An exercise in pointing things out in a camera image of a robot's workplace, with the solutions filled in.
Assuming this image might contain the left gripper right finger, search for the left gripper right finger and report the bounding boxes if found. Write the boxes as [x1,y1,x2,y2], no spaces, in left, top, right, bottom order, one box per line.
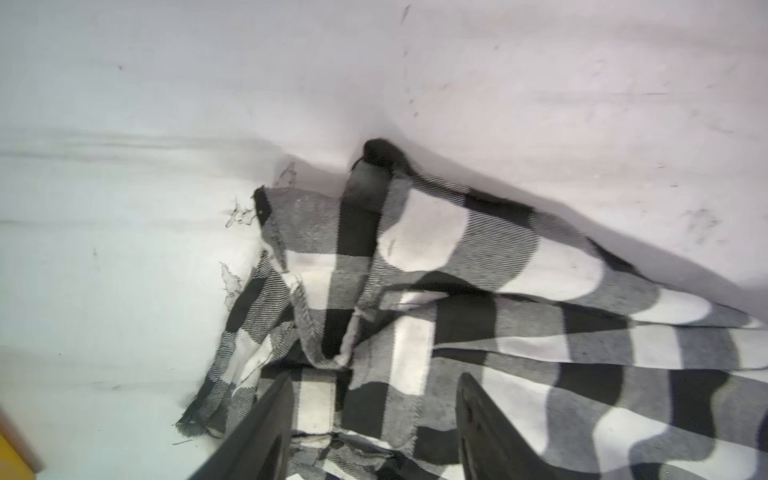
[456,373,555,480]

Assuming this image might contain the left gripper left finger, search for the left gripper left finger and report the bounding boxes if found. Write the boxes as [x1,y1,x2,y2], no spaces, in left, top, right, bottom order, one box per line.
[191,373,294,480]

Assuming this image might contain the black white checkered shirt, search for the black white checkered shirt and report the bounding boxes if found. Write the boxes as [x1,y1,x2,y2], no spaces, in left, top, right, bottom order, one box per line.
[177,139,767,479]

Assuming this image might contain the yellow handled toy tool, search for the yellow handled toy tool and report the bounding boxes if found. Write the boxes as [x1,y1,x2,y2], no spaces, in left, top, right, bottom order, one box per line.
[1,411,44,480]

